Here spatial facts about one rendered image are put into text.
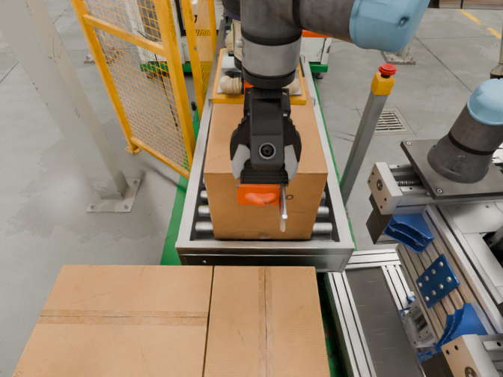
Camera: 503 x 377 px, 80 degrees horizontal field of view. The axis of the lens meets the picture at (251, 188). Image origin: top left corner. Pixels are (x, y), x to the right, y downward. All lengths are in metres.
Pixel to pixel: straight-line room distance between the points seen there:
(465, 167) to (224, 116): 0.79
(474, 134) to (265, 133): 0.62
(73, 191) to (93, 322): 1.39
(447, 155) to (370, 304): 0.89
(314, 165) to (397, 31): 0.72
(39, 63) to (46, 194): 1.11
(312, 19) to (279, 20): 0.04
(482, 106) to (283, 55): 0.59
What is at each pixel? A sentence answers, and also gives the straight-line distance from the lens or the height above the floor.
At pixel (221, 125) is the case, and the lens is 1.15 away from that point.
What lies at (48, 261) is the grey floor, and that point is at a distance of 2.21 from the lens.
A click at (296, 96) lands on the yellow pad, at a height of 1.13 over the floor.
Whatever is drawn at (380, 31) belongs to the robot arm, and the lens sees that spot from 0.32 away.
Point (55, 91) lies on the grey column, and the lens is 1.80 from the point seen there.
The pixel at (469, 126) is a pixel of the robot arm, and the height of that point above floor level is 1.19.
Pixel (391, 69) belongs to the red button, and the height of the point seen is 1.04.
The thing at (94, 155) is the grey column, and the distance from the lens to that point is 2.00.
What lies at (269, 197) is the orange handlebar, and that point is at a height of 1.25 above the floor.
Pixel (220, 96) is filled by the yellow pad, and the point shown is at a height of 1.13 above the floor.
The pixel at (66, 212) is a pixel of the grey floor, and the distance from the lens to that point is 2.39.
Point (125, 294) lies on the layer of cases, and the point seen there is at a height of 0.54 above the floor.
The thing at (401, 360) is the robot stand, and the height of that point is 0.21.
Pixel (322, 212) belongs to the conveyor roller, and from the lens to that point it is 1.40.
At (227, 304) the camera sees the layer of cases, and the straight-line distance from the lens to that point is 1.17.
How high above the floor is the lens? 1.64
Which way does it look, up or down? 49 degrees down
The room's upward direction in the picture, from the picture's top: straight up
